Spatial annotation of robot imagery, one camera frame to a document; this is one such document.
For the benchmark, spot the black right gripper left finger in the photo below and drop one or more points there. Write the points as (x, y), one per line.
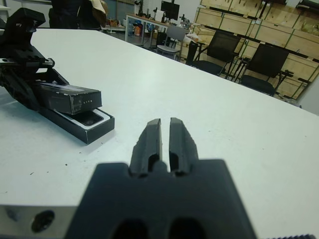
(149, 142)

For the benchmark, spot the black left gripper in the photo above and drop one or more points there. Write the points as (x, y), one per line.
(22, 57)

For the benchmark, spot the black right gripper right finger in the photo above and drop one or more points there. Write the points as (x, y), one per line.
(182, 144)

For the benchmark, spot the black printed box lid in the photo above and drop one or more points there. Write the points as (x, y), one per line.
(74, 99)

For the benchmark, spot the black box base white insert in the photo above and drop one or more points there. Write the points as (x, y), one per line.
(94, 134)

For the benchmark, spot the small white box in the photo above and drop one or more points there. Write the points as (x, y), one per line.
(159, 15)

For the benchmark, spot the person in dark clothes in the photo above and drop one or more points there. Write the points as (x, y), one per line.
(64, 15)

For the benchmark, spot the plain white desk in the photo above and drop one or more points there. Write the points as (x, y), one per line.
(3, 5)

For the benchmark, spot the wooden plywood crate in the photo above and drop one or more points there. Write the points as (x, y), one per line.
(185, 49)
(281, 17)
(209, 18)
(271, 35)
(224, 3)
(203, 33)

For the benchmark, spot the tan brown coat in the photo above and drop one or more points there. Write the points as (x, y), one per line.
(99, 12)

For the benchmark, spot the black computer tower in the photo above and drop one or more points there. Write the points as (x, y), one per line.
(162, 38)

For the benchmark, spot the black mesh office chair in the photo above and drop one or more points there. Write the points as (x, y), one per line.
(269, 59)
(221, 44)

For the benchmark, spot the blue container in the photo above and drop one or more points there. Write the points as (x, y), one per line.
(131, 29)

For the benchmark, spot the orange container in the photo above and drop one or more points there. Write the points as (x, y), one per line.
(138, 32)

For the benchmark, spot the grey office chair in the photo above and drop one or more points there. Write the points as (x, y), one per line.
(175, 33)

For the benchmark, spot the wood top white desk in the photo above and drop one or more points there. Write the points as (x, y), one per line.
(149, 19)

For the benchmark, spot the black computer monitor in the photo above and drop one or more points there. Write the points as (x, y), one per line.
(170, 10)

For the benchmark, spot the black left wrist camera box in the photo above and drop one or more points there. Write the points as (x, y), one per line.
(25, 20)

